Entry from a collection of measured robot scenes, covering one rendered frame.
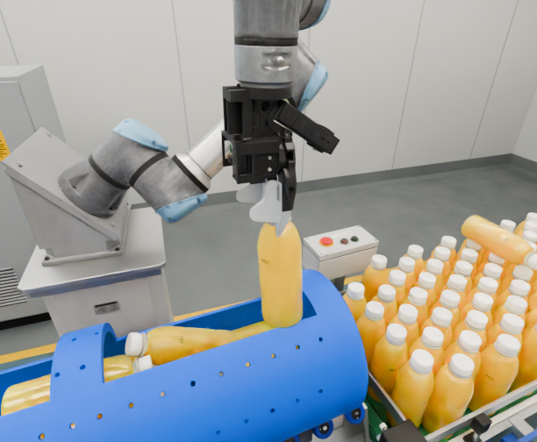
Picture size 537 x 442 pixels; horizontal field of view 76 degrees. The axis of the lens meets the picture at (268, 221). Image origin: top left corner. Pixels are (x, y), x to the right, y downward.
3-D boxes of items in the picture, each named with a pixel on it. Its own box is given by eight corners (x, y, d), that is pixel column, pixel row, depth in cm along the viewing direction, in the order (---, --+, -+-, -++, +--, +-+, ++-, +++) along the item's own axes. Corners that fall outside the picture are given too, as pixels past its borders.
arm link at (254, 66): (282, 43, 45) (311, 46, 38) (280, 81, 47) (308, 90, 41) (225, 43, 42) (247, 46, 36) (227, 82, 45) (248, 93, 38)
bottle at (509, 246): (482, 222, 103) (545, 256, 88) (464, 238, 104) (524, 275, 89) (476, 210, 99) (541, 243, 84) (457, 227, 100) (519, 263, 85)
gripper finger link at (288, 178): (272, 206, 50) (268, 146, 47) (282, 204, 51) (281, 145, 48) (285, 215, 46) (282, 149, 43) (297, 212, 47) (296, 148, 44)
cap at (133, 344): (135, 360, 60) (125, 360, 59) (136, 338, 63) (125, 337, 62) (143, 352, 58) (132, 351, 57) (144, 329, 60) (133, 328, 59)
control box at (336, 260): (301, 264, 108) (303, 237, 103) (354, 250, 114) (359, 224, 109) (317, 284, 100) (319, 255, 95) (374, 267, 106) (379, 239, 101)
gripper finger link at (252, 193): (232, 215, 56) (233, 166, 50) (266, 210, 58) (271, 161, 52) (238, 227, 54) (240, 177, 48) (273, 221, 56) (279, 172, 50)
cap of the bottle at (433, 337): (417, 336, 72) (418, 330, 72) (431, 330, 74) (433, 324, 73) (432, 350, 69) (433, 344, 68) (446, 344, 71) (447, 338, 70)
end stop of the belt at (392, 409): (313, 309, 98) (314, 301, 97) (316, 308, 98) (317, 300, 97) (414, 448, 66) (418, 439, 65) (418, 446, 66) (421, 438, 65)
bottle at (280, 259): (280, 299, 64) (275, 205, 58) (311, 313, 60) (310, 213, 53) (254, 317, 60) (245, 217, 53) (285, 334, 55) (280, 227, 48)
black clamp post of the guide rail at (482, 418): (461, 438, 72) (473, 417, 68) (472, 432, 73) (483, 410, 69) (470, 449, 71) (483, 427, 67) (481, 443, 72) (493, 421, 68)
